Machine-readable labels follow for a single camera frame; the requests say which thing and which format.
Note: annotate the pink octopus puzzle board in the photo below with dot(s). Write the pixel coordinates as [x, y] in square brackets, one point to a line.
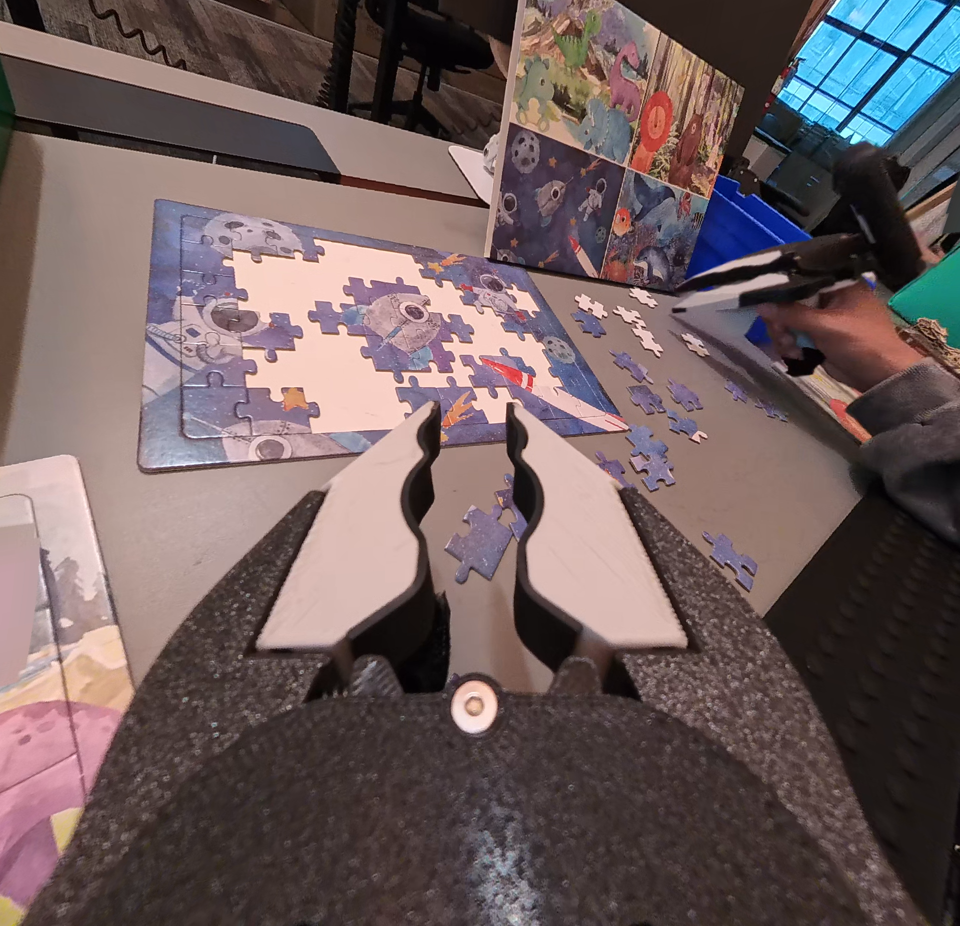
[45, 753]

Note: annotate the white flat board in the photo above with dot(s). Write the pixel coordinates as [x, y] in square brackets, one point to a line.
[469, 172]

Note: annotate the teal green table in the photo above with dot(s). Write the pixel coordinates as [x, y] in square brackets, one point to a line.
[930, 296]

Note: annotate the blue storage bin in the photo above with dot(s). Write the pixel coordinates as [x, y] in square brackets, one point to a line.
[735, 228]

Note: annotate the window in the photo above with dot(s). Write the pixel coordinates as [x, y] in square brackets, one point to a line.
[885, 40]

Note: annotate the white table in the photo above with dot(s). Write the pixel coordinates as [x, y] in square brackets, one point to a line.
[390, 145]

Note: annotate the dark grey panel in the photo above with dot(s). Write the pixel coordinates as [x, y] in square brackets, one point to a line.
[150, 115]

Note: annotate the assembled space puzzle pieces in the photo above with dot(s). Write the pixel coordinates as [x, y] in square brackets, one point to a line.
[397, 318]

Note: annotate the scattered white puzzle pieces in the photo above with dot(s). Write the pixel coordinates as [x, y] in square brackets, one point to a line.
[645, 337]

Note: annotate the person's right hand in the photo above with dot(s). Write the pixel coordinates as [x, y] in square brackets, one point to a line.
[855, 333]

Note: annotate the green storage box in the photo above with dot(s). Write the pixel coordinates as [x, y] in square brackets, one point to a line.
[6, 115]

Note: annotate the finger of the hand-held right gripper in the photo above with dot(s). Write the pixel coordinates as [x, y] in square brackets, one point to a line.
[742, 265]
[750, 297]

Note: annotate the illustrated puzzle box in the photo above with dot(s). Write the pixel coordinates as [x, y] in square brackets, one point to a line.
[570, 190]

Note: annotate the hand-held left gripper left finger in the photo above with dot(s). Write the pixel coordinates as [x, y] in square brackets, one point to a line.
[345, 566]

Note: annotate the white spotted figurine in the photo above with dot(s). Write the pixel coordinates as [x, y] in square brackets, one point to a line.
[492, 153]

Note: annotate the space jigsaw puzzle tray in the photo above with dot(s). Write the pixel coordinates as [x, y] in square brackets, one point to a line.
[300, 281]

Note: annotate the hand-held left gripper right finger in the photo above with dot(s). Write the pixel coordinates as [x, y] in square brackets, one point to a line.
[600, 566]

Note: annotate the black office chair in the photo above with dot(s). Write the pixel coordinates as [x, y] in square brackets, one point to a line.
[435, 48]

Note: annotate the person's right forearm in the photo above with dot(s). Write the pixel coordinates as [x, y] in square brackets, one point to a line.
[915, 446]

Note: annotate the blue puzzle pieces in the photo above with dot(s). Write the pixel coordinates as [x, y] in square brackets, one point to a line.
[480, 543]

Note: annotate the grey desk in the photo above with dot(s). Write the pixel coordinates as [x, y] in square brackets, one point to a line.
[75, 303]

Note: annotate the dark partition panel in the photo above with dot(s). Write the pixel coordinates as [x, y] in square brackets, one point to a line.
[712, 25]

